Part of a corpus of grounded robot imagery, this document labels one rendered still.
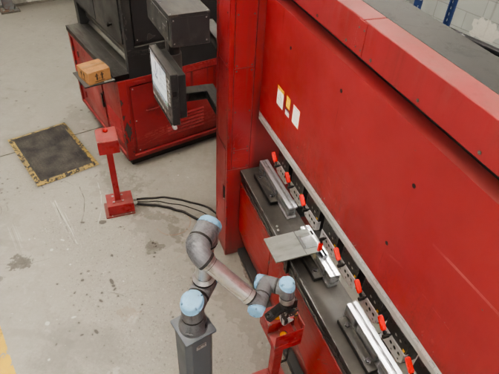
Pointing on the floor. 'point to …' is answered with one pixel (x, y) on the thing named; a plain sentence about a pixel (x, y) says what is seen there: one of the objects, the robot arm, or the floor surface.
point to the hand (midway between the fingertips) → (282, 323)
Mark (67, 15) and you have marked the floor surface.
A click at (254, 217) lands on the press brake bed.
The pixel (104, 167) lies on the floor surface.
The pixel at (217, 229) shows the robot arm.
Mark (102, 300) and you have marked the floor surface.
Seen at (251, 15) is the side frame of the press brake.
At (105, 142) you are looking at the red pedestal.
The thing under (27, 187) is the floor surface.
